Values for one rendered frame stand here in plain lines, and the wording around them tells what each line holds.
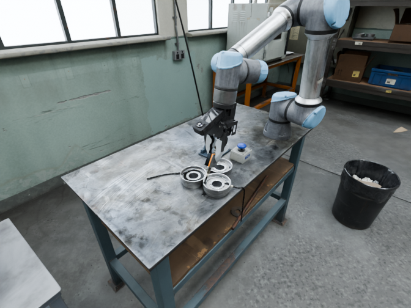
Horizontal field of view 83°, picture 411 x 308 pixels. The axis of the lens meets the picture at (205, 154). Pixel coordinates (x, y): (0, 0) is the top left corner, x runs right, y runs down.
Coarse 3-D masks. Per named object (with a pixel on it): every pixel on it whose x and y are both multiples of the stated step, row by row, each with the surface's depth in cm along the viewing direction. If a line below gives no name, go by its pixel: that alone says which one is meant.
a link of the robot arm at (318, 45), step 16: (304, 0) 86; (320, 0) 81; (336, 0) 78; (304, 16) 87; (320, 16) 82; (336, 16) 81; (320, 32) 85; (336, 32) 87; (320, 48) 89; (304, 64) 97; (320, 64) 93; (304, 80) 99; (320, 80) 97; (304, 96) 102; (288, 112) 111; (304, 112) 104; (320, 112) 104
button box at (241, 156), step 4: (236, 148) 106; (244, 148) 105; (248, 148) 106; (232, 152) 105; (236, 152) 104; (240, 152) 104; (244, 152) 104; (248, 152) 104; (232, 156) 106; (236, 156) 104; (240, 156) 102; (244, 156) 102; (248, 156) 105; (236, 160) 105; (240, 160) 103; (244, 160) 103
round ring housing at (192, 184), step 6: (186, 168) 95; (192, 168) 96; (198, 168) 96; (180, 174) 91; (192, 174) 94; (198, 174) 93; (180, 180) 91; (186, 180) 87; (198, 180) 87; (186, 186) 90; (192, 186) 88; (198, 186) 90
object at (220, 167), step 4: (220, 160) 101; (224, 160) 100; (228, 160) 99; (220, 164) 98; (228, 164) 98; (216, 168) 99; (220, 168) 99; (224, 168) 96; (212, 172) 93; (216, 172) 92; (220, 172) 92; (224, 172) 92; (228, 172) 93; (228, 176) 96
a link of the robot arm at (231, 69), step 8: (224, 56) 68; (232, 56) 67; (240, 56) 68; (224, 64) 68; (232, 64) 68; (240, 64) 69; (216, 72) 72; (224, 72) 69; (232, 72) 69; (240, 72) 71; (216, 80) 72; (224, 80) 70; (232, 80) 70; (240, 80) 73; (216, 88) 73; (224, 88) 71; (232, 88) 71
